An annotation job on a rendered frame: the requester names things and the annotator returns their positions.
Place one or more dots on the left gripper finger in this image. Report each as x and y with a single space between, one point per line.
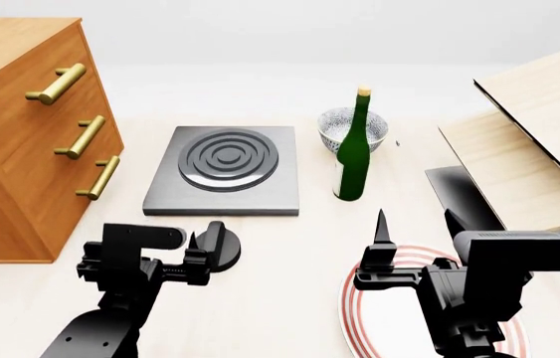
91 261
196 259

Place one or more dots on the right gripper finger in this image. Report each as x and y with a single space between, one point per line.
380 253
453 223

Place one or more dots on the black stove knob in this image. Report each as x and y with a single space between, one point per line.
225 250

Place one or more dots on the grey square stove base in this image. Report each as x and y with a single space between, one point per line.
170 197

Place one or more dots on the grey ringed stove burner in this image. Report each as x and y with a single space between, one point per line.
227 158

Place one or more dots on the black flat panel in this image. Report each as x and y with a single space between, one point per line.
458 194

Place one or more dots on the white plate with red rings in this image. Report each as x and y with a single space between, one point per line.
359 328

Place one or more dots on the green glass bottle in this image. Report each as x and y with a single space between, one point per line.
351 164

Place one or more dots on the patterned white bowl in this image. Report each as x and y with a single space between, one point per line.
329 128

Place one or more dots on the wooden drawer cabinet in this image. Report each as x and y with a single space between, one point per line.
6 156

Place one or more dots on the light wooden cabinet door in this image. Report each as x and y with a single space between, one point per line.
548 104

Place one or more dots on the black left gripper camera box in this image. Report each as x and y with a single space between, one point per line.
135 235

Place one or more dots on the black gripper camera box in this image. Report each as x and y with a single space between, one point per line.
135 235
518 251

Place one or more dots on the black right gripper camera box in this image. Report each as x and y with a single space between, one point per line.
518 251

